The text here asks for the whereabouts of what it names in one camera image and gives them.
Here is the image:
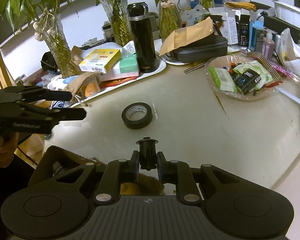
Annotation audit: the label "yellow cloth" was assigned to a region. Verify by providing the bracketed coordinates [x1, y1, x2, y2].
[226, 1, 257, 10]

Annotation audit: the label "white blue tube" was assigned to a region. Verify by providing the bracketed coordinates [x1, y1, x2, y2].
[47, 75, 78, 90]

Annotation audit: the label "striped ribbon cable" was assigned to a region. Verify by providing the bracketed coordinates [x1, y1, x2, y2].
[247, 51, 285, 80]

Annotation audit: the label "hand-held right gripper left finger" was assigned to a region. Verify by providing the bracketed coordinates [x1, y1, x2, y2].
[27, 151, 140, 205]

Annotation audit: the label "tall black carton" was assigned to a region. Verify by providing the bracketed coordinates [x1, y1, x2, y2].
[238, 14, 252, 47]

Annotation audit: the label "person's left hand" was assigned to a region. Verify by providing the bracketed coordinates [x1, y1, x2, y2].
[0, 131, 20, 168]

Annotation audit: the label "black cable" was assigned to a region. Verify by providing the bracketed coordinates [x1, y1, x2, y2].
[15, 145, 38, 166]

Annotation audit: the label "green tissue box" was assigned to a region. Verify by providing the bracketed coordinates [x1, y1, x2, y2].
[106, 54, 140, 78]

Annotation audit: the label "kraft paper envelope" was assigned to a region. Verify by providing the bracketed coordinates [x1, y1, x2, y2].
[159, 16, 214, 57]

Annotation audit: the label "black zip case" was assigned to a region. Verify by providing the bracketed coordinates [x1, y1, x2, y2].
[169, 34, 228, 64]

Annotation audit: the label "white blue face mask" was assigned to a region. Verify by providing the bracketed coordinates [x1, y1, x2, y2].
[51, 101, 72, 109]

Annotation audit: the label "blue carton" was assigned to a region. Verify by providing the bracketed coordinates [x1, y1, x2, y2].
[249, 21, 267, 52]

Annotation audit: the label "white food container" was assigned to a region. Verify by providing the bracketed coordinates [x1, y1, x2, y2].
[271, 0, 300, 33]

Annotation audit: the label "white plate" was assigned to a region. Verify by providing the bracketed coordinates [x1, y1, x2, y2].
[160, 55, 208, 66]

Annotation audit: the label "black thermos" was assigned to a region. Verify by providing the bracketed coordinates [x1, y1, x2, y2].
[127, 2, 157, 73]

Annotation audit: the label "tan round case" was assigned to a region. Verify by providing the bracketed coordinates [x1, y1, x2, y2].
[120, 182, 142, 196]

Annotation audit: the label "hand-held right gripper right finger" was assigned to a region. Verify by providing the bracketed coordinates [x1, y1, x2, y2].
[157, 151, 273, 207]

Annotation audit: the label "yellow white carton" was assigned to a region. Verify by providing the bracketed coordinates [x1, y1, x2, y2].
[79, 49, 122, 74]

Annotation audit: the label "white green wipes packet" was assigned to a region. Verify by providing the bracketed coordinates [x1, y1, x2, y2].
[234, 61, 274, 90]

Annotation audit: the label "tan drawstring bag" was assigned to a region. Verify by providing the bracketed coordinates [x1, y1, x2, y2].
[65, 71, 102, 95]

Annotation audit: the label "black electrical tape roll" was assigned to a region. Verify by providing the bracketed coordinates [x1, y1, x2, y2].
[121, 102, 153, 130]

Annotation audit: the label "cardboard box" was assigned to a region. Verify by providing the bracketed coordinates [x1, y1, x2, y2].
[27, 145, 165, 197]

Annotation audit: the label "black snack packet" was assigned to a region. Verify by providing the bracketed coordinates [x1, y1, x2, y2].
[233, 70, 263, 95]

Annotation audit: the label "pink bottle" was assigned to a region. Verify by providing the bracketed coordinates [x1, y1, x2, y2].
[261, 31, 275, 58]

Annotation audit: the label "clear snack plate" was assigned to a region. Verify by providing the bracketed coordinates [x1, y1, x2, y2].
[205, 56, 283, 102]

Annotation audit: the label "green snack packet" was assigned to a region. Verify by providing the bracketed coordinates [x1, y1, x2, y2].
[208, 67, 238, 93]

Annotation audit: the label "black pouch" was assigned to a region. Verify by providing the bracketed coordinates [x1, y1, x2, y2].
[41, 51, 58, 72]

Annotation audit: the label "white tray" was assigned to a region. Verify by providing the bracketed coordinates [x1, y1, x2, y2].
[50, 55, 167, 109]

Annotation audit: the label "striped sticks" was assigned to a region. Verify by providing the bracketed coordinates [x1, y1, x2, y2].
[184, 61, 208, 74]

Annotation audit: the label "small white packet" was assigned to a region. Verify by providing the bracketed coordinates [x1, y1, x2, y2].
[122, 40, 137, 55]

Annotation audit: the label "small black cylinder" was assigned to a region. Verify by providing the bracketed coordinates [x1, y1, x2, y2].
[136, 137, 158, 171]

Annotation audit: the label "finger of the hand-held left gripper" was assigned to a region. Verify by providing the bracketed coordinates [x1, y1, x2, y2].
[15, 102, 87, 128]
[4, 86, 73, 103]

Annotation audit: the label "red flat packet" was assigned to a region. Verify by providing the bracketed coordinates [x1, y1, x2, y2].
[100, 76, 138, 88]

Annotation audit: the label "white plastic bag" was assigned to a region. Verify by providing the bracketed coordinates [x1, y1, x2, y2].
[277, 27, 300, 68]

